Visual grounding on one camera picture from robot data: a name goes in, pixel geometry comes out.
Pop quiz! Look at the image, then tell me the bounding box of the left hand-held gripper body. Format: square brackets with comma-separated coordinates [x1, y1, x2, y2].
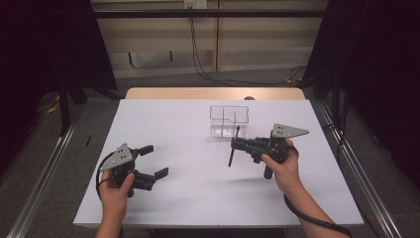
[98, 142, 157, 199]

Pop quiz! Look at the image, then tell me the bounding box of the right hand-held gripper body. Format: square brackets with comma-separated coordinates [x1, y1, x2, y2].
[246, 123, 310, 180]

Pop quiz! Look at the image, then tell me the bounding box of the black makeup brush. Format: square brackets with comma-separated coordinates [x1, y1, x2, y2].
[227, 124, 242, 169]

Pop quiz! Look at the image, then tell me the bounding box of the clear plastic organizer box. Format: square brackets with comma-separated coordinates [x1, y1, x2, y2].
[209, 104, 250, 139]

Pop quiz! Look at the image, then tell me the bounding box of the person's left hand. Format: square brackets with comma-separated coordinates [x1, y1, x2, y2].
[98, 172, 137, 216]

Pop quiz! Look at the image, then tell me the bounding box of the person's right hand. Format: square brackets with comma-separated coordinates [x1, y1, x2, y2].
[261, 138, 303, 195]

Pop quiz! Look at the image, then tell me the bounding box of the white table mat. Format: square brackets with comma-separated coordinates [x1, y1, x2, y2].
[72, 98, 365, 229]

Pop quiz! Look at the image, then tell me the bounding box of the wooden table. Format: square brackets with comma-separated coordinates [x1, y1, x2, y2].
[124, 86, 307, 101]

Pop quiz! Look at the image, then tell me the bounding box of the black curtain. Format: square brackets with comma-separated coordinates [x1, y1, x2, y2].
[301, 0, 420, 191]
[0, 0, 117, 177]

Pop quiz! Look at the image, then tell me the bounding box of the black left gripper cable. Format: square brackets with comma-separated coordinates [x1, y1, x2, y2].
[95, 152, 115, 201]

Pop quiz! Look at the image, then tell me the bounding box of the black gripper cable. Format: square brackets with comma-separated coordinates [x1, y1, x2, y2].
[95, 152, 115, 201]
[282, 144, 353, 238]

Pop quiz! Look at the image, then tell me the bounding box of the black metal stand post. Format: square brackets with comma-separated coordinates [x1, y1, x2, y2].
[57, 78, 71, 137]
[331, 70, 342, 115]

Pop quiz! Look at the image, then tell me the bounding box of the aluminium floor rail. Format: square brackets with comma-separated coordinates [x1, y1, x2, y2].
[6, 107, 85, 238]
[315, 100, 404, 238]

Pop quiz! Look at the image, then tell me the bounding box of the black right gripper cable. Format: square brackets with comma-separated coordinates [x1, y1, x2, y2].
[282, 144, 353, 238]

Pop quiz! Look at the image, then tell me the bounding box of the black wall cable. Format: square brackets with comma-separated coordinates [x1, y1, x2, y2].
[188, 7, 308, 87]

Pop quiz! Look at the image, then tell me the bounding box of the black horizontal frame bar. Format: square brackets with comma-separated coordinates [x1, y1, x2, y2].
[93, 9, 329, 19]

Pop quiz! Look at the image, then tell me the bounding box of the white wall socket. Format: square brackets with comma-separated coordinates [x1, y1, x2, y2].
[183, 0, 208, 10]

